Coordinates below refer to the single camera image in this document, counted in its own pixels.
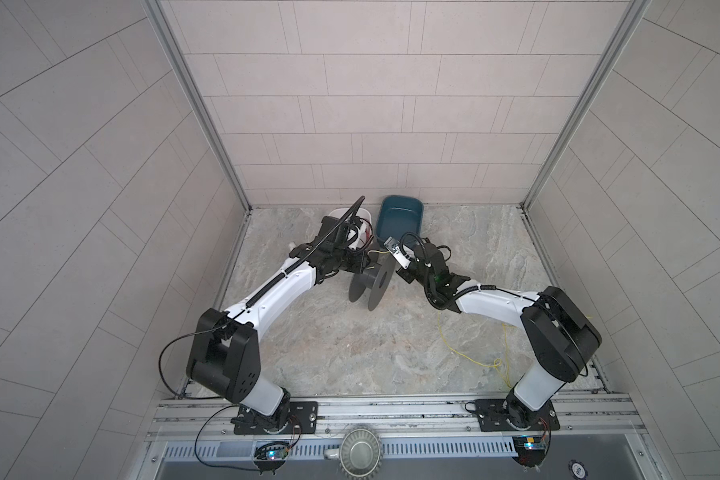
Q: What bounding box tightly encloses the grey perforated cable spool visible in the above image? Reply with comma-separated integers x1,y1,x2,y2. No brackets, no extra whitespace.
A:
348,252,397,311

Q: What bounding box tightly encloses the yellow cable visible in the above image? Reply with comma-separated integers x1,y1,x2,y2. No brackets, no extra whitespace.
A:
436,311,517,391

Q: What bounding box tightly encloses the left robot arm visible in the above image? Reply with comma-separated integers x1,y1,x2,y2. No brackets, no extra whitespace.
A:
185,196,373,432

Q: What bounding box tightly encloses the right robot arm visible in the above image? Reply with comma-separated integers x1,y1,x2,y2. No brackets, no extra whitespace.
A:
384,233,602,434

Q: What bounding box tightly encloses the white plastic bin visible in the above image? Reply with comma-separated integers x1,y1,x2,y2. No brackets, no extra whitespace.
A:
325,208,372,253

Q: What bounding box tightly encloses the teal plastic bin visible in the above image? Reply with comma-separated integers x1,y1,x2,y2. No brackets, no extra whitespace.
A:
374,195,424,244

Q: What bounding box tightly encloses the round grey knob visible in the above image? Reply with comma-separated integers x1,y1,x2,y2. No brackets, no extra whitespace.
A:
338,428,382,479

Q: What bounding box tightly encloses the aluminium corner profile left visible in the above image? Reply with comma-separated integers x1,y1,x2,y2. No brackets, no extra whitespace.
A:
143,0,252,212

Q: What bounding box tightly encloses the aluminium corner profile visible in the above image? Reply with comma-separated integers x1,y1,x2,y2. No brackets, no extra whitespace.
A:
143,0,252,212
520,0,651,212

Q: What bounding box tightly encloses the aluminium corner profile right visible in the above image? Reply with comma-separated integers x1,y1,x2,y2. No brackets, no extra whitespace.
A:
520,0,651,212

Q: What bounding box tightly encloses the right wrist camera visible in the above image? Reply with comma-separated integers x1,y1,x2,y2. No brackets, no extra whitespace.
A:
384,237,413,270

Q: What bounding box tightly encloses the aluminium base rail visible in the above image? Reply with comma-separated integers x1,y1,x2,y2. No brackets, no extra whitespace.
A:
146,391,647,441

